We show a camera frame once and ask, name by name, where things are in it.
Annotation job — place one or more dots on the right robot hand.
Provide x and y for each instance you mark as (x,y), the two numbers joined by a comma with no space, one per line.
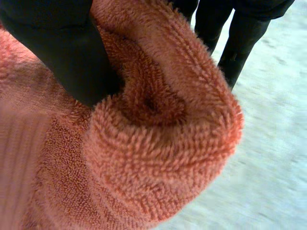
(67,48)

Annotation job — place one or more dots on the coral towel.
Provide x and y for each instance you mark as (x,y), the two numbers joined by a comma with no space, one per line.
(148,153)

